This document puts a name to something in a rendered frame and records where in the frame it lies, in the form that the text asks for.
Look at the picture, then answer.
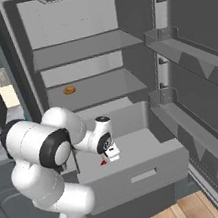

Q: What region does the grey fridge shelf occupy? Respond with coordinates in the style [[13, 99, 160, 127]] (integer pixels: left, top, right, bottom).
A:
[[43, 62, 151, 117], [29, 24, 147, 74]]

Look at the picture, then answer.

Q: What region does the round orange food item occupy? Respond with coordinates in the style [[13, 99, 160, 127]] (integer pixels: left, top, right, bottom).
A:
[[63, 85, 77, 96]]

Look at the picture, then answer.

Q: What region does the grey fridge door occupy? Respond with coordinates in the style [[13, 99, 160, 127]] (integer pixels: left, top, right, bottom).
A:
[[130, 0, 218, 218]]

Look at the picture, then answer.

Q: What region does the grey fridge drawer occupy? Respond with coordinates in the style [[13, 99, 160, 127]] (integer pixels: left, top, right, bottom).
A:
[[65, 94, 198, 218]]

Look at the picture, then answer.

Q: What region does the grey fridge door bin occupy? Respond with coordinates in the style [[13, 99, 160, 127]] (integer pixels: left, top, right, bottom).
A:
[[142, 17, 218, 106], [145, 78, 218, 190]]

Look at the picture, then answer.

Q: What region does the grey base cupboard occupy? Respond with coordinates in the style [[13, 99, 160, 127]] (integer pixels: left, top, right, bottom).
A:
[[0, 147, 88, 218]]

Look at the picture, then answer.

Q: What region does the grey open fridge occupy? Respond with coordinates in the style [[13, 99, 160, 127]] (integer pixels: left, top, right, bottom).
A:
[[0, 0, 203, 218]]

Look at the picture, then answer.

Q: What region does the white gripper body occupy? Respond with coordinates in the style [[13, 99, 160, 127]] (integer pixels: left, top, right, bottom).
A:
[[101, 143, 123, 164]]

